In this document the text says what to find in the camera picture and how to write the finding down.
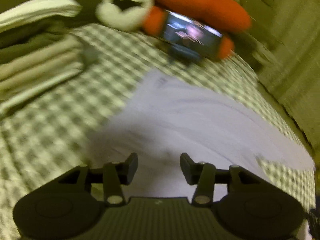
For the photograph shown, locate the stack of folded clothes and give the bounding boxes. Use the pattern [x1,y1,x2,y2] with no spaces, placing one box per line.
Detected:
[0,0,85,117]

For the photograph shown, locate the lavender pants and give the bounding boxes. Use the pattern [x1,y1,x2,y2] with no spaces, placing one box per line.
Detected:
[82,69,317,238]

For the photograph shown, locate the dark blue phone stand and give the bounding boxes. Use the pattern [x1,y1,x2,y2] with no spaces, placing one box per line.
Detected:
[167,42,203,67]

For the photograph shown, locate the orange plush pillow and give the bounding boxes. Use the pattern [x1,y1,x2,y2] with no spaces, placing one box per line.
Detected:
[142,0,252,60]

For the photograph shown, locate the grey white checked blanket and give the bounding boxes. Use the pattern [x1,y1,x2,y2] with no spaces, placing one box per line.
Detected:
[0,24,317,240]

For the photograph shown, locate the white plush toy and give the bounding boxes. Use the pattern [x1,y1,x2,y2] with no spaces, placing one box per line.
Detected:
[96,0,154,30]

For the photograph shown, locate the smartphone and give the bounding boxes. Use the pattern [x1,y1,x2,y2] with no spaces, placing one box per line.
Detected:
[160,10,223,58]

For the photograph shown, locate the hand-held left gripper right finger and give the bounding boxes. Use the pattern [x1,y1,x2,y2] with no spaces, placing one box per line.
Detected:
[180,152,265,204]

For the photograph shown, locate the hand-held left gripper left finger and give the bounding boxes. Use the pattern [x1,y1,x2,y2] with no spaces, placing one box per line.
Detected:
[54,152,139,204]

